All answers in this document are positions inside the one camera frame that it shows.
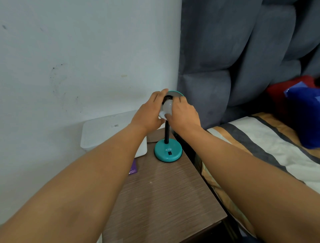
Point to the person's right hand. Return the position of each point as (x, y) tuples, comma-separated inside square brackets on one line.
[(183, 117)]

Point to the person's left hand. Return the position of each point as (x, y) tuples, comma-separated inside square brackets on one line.
[(146, 116)]

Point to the person's left thumb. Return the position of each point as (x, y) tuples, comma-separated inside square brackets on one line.
[(160, 122)]

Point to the person's right thumb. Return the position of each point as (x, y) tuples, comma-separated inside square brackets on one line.
[(168, 116)]

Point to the white light bulb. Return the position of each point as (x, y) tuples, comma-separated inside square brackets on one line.
[(165, 107)]

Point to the teal desk lamp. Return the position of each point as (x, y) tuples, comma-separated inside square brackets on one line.
[(168, 151)]

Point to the person's right forearm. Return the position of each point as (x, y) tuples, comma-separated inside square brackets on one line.
[(252, 182)]

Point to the person's left forearm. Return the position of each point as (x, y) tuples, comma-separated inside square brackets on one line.
[(82, 185)]

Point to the purple card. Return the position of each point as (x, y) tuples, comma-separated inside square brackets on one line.
[(133, 168)]

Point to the white plastic box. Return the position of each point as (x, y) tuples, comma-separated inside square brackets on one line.
[(107, 130)]

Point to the brown wooden nightstand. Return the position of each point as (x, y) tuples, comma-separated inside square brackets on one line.
[(165, 197)]

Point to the grey padded headboard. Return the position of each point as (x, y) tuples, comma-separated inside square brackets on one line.
[(237, 50)]

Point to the striped bed sheet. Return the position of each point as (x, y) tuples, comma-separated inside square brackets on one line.
[(270, 140)]

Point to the red pillow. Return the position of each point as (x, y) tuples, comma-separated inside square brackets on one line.
[(277, 96)]

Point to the blue pillow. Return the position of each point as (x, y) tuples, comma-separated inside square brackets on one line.
[(306, 115)]

